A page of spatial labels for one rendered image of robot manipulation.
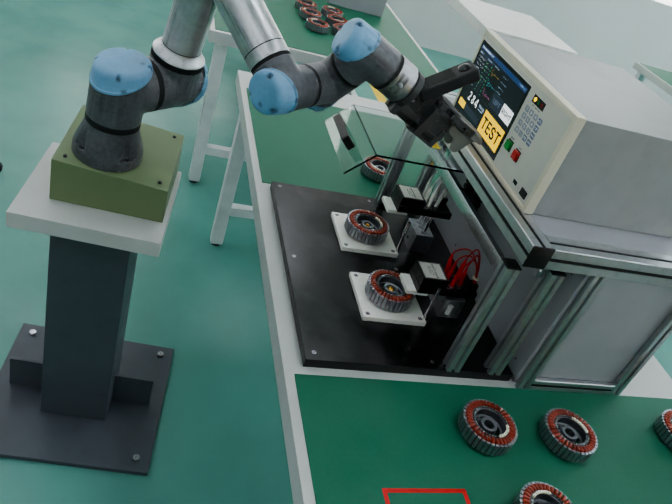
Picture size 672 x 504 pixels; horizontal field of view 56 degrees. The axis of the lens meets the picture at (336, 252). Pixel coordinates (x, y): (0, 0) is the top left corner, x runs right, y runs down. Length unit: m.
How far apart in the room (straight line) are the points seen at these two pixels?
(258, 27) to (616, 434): 1.09
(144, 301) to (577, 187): 1.62
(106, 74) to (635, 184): 1.05
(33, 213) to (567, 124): 1.08
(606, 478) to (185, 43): 1.22
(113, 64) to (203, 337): 1.18
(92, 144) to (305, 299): 0.56
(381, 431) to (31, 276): 1.59
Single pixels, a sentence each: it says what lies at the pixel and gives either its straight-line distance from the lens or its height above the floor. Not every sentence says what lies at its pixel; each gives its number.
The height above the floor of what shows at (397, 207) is 0.89.
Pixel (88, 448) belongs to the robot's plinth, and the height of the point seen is 0.02.
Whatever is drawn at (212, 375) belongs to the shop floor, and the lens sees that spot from 2.19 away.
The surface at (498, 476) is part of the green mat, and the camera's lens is 1.26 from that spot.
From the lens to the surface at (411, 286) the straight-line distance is 1.41.
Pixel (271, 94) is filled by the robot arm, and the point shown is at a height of 1.22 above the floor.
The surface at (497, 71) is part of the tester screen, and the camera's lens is 1.44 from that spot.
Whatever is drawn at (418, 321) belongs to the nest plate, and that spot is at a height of 0.78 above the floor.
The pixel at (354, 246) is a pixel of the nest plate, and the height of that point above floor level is 0.78.
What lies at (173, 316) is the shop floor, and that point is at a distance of 2.35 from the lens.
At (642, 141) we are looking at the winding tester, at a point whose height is 1.30.
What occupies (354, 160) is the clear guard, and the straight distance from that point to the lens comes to 1.36.
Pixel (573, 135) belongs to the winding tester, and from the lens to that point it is 1.20.
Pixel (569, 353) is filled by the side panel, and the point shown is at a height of 0.85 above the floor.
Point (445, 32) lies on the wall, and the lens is 6.48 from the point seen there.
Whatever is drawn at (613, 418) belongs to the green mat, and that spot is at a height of 0.75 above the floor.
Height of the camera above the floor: 1.62
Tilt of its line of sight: 34 degrees down
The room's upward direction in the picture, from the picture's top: 21 degrees clockwise
